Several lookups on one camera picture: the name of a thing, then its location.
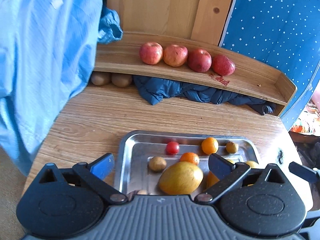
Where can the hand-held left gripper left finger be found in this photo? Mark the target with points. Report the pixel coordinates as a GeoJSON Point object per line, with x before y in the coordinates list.
{"type": "Point", "coordinates": [102, 167]}

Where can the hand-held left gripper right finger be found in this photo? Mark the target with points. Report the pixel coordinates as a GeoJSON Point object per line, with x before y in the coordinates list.
{"type": "Point", "coordinates": [219, 166]}

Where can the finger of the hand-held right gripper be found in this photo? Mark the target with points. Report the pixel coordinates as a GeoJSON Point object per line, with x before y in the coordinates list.
{"type": "Point", "coordinates": [302, 171]}

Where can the small brown kiwi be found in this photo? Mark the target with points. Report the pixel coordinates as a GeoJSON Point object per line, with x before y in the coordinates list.
{"type": "Point", "coordinates": [232, 147]}
{"type": "Point", "coordinates": [157, 163]}

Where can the orange tangerine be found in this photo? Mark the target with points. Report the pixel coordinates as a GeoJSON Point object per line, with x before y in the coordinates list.
{"type": "Point", "coordinates": [189, 158]}
{"type": "Point", "coordinates": [210, 145]}

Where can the metal tray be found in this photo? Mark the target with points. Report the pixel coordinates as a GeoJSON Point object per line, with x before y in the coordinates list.
{"type": "Point", "coordinates": [140, 155]}

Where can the yellow mango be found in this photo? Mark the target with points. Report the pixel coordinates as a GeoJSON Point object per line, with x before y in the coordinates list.
{"type": "Point", "coordinates": [180, 178]}

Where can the purple striped pepino melon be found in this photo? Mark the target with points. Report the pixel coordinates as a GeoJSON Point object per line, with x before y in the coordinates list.
{"type": "Point", "coordinates": [137, 192]}

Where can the red cherry tomato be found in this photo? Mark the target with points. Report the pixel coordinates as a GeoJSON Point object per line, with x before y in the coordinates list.
{"type": "Point", "coordinates": [172, 147]}

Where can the colourful patterned cloth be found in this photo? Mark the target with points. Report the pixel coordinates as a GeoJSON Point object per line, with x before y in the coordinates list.
{"type": "Point", "coordinates": [306, 122]}

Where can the dark blue jacket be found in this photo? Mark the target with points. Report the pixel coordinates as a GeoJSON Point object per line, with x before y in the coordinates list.
{"type": "Point", "coordinates": [162, 90]}

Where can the red apple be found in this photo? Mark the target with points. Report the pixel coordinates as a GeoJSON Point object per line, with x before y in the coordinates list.
{"type": "Point", "coordinates": [223, 65]}
{"type": "Point", "coordinates": [199, 60]}
{"type": "Point", "coordinates": [175, 55]}
{"type": "Point", "coordinates": [151, 53]}

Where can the curved wooden shelf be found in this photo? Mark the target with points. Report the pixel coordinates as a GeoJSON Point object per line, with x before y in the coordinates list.
{"type": "Point", "coordinates": [117, 57]}

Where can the blue elastic plastic cover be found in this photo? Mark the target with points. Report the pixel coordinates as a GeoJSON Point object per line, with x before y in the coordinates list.
{"type": "Point", "coordinates": [110, 27]}

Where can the blue white-dotted cloth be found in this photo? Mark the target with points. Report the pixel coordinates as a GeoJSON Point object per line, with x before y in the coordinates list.
{"type": "Point", "coordinates": [275, 25]}

